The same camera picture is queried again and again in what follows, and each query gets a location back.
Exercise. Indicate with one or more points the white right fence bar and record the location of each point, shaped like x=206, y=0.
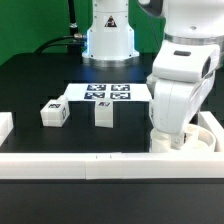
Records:
x=209, y=122

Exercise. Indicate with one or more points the white fence bar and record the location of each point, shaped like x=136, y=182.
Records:
x=209, y=122
x=6, y=125
x=111, y=165

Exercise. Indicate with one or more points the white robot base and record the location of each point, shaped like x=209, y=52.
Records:
x=110, y=39

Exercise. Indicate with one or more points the white front fence bar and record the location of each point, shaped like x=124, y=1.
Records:
x=111, y=165

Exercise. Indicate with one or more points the white marker sheet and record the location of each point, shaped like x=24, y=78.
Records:
x=116, y=92

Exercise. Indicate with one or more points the white left fence bar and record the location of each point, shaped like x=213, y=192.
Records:
x=6, y=125

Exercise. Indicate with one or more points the white round stool seat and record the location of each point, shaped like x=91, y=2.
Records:
x=193, y=139

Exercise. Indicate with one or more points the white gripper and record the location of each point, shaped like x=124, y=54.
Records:
x=175, y=103

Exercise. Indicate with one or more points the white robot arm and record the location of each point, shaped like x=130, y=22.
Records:
x=191, y=52

